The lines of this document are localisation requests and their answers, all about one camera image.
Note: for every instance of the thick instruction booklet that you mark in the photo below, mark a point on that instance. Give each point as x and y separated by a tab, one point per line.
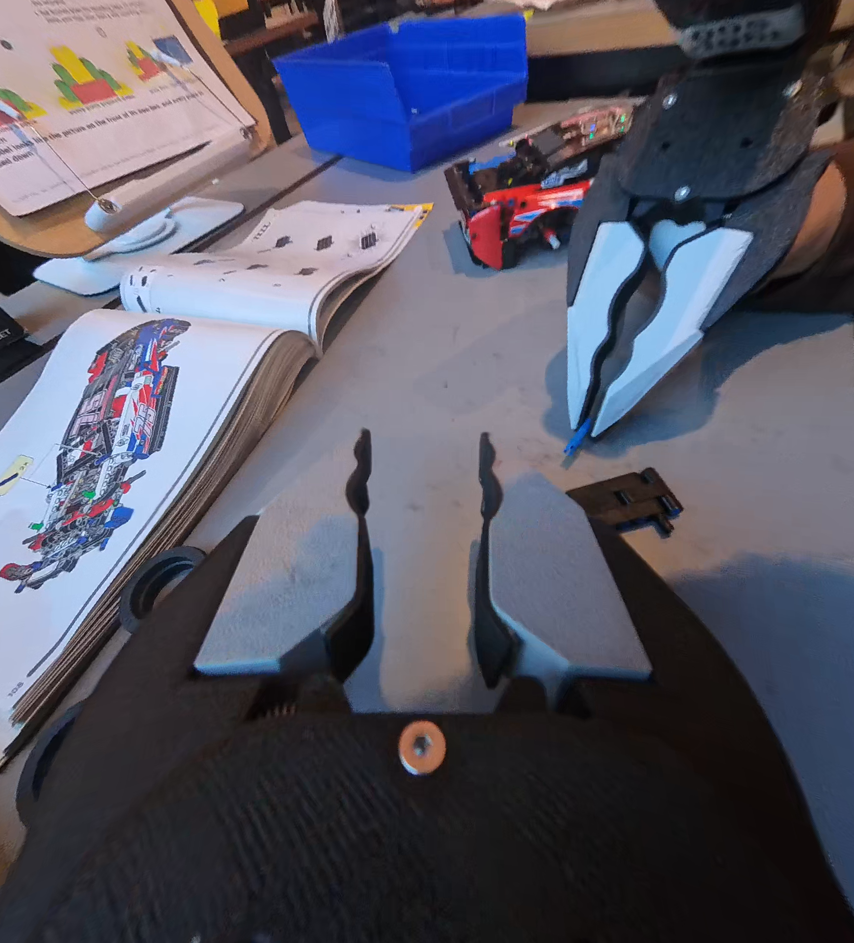
176	383

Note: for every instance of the black toy tyre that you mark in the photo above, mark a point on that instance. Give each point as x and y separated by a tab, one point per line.
36	766
147	589

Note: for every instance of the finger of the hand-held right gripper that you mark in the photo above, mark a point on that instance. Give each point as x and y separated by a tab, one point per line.
596	309
692	295

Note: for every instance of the toy race car model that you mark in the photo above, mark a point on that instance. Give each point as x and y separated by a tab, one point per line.
515	213

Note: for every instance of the blue toy pin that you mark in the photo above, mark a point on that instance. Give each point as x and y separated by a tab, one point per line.
576	440

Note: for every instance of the blue plastic bin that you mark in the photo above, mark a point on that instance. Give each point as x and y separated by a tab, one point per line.
412	96

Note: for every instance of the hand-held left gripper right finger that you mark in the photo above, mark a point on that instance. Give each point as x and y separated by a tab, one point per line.
567	589

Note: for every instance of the grey desk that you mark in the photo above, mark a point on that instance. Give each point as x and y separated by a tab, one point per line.
471	353

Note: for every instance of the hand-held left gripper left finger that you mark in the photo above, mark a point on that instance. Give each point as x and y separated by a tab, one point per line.
279	589

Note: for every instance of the black toy brick assembly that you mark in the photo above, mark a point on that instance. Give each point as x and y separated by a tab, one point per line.
633	493

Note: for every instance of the white stand base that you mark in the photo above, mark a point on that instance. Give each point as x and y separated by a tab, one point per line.
139	228

